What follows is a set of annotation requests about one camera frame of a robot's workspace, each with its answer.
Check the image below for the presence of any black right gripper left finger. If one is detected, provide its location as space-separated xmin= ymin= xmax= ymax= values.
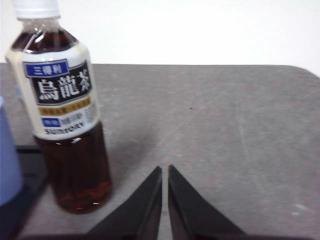
xmin=87 ymin=166 xmax=163 ymax=237

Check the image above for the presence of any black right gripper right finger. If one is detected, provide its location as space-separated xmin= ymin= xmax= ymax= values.
xmin=167 ymin=164 xmax=246 ymax=237

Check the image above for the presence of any dark oolong tea bottle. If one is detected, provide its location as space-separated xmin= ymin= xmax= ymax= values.
xmin=4 ymin=0 xmax=113 ymax=215

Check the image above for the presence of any blue ribbed cup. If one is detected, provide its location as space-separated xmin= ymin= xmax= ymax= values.
xmin=0 ymin=96 xmax=24 ymax=207

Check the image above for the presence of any dark navy tray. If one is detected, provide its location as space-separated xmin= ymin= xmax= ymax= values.
xmin=0 ymin=143 xmax=50 ymax=240

